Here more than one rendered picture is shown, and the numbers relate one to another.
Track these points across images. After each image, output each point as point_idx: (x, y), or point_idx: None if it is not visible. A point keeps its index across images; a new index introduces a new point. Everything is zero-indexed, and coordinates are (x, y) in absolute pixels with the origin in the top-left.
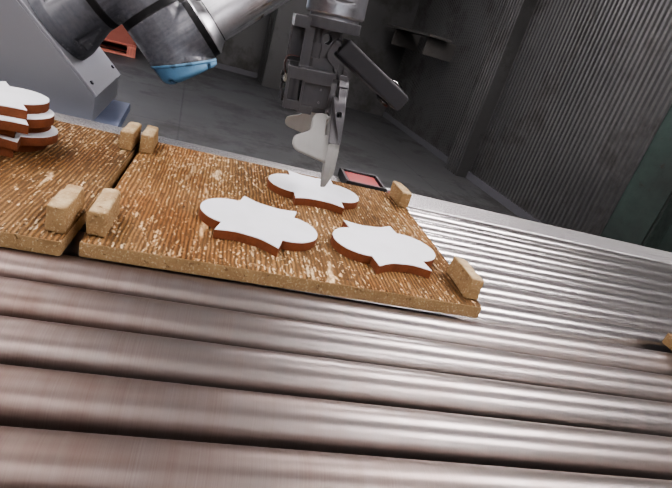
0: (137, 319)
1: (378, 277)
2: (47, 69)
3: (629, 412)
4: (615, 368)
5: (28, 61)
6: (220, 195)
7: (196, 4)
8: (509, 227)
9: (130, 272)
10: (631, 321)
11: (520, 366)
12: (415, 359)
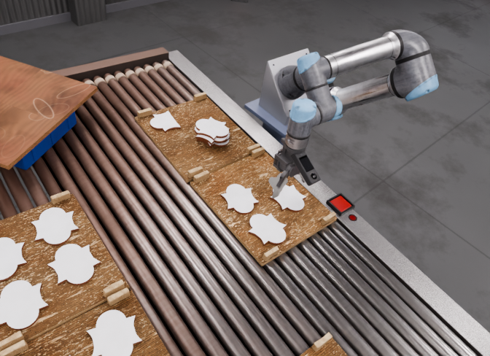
0: (182, 205)
1: (246, 234)
2: (275, 102)
3: (252, 315)
4: (278, 312)
5: (271, 98)
6: (249, 183)
7: (332, 92)
8: (394, 269)
9: (194, 194)
10: (340, 327)
11: (246, 282)
12: (223, 257)
